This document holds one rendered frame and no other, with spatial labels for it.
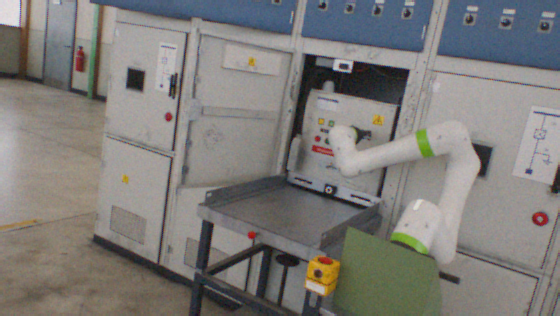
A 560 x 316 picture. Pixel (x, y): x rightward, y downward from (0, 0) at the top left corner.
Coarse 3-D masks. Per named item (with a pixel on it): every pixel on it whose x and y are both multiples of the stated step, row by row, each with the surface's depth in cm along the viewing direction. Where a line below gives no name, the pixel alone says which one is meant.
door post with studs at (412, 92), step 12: (432, 12) 206; (432, 24) 206; (432, 36) 207; (420, 60) 210; (420, 72) 211; (408, 84) 213; (420, 84) 211; (408, 96) 214; (408, 108) 215; (408, 120) 215; (396, 132) 219; (408, 132) 216; (396, 168) 220; (396, 180) 221; (384, 192) 225; (384, 204) 225; (384, 216) 225; (384, 228) 226
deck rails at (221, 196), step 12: (252, 180) 223; (264, 180) 234; (276, 180) 245; (216, 192) 199; (228, 192) 208; (240, 192) 216; (252, 192) 226; (264, 192) 230; (204, 204) 194; (216, 204) 198; (360, 216) 204; (372, 216) 221; (336, 228) 179; (324, 240) 171
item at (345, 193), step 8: (288, 176) 254; (296, 176) 251; (304, 176) 249; (304, 184) 249; (312, 184) 247; (320, 184) 245; (336, 184) 241; (336, 192) 240; (344, 192) 238; (352, 192) 236; (360, 192) 234; (352, 200) 236; (368, 200) 232; (376, 200) 230
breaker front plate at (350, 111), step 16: (320, 96) 241; (336, 96) 237; (320, 112) 242; (336, 112) 237; (352, 112) 233; (368, 112) 229; (384, 112) 225; (304, 128) 248; (320, 128) 243; (368, 128) 230; (384, 128) 226; (304, 144) 248; (320, 144) 244; (368, 144) 230; (304, 160) 249; (320, 160) 244; (320, 176) 245; (336, 176) 241; (368, 176) 232; (368, 192) 233
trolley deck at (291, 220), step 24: (288, 192) 239; (216, 216) 191; (240, 216) 190; (264, 216) 195; (288, 216) 201; (312, 216) 207; (336, 216) 213; (264, 240) 180; (288, 240) 175; (312, 240) 177; (336, 240) 182
